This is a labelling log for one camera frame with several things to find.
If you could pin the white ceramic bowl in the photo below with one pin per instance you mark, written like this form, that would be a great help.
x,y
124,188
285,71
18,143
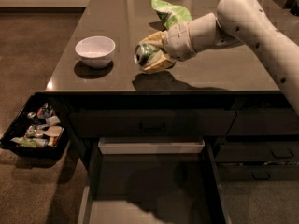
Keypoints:
x,y
96,51

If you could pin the closed top drawer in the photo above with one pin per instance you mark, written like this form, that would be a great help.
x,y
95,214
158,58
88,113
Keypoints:
x,y
178,123

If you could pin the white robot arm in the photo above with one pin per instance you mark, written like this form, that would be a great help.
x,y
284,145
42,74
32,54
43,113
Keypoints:
x,y
234,21

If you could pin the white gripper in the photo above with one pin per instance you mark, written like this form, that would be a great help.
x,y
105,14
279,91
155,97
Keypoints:
x,y
178,41

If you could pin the right dark cabinet drawers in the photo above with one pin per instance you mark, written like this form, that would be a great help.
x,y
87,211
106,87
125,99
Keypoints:
x,y
262,143

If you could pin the green soda can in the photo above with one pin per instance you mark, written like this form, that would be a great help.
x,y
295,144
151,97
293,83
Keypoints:
x,y
144,52

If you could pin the open middle drawer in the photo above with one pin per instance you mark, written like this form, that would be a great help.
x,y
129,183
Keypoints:
x,y
153,189

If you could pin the green chip bag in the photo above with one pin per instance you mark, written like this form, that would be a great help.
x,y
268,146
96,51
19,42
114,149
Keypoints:
x,y
170,14

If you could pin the black bin with trash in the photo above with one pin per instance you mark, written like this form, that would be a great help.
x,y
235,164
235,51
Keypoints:
x,y
37,131

